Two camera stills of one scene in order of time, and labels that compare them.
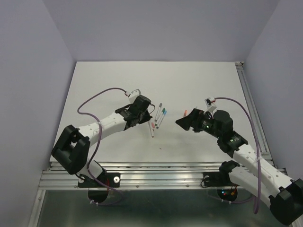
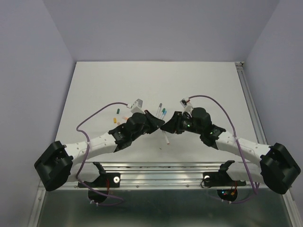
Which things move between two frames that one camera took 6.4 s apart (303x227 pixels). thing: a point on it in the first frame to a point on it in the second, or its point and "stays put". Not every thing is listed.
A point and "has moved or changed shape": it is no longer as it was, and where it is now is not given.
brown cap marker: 151,129 has moved or changed shape
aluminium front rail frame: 134,176 stays put
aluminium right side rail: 265,149 stays put
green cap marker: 163,110 stays put
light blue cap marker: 164,113 stays put
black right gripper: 192,119 to 174,123
